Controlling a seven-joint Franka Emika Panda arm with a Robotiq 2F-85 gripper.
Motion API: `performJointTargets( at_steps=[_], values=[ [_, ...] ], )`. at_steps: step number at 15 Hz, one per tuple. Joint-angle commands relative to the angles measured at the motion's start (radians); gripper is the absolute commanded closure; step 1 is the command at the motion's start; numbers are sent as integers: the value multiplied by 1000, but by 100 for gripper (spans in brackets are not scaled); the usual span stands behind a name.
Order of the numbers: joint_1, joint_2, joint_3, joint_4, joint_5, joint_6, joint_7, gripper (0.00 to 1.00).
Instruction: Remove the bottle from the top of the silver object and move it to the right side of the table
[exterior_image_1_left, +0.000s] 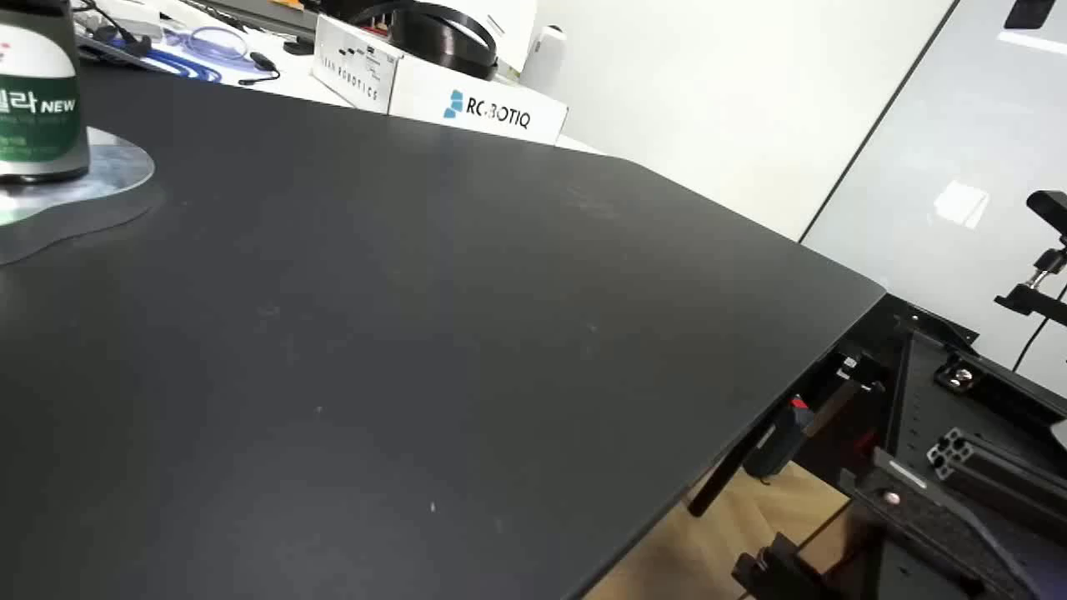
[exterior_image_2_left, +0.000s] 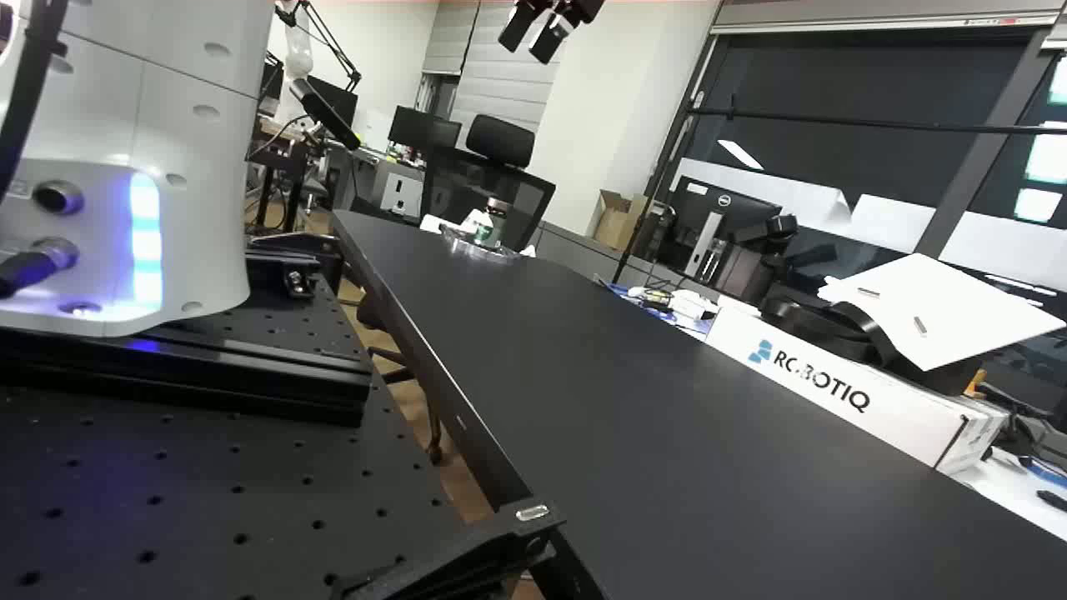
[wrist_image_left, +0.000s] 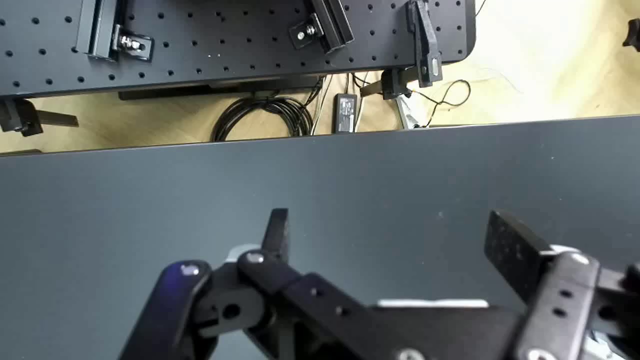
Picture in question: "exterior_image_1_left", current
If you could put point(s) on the bottle with green label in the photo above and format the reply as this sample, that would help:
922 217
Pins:
39 103

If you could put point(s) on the blue plastic item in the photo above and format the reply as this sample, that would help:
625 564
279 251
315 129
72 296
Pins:
196 56

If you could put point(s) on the black camera on stand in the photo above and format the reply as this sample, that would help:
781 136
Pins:
1046 251

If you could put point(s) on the flat silver metal disc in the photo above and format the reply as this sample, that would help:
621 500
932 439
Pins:
118 169

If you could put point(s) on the white Robotiq cardboard box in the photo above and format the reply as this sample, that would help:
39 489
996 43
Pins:
446 96

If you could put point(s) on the black metal table frame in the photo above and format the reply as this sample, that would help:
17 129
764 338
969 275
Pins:
922 536

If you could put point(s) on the black aluminium extrusion bar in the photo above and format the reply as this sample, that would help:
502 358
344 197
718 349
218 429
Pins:
1003 467

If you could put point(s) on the small white container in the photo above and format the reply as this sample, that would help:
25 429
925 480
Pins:
547 51

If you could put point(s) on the black round device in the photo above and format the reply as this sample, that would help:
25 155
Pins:
451 36

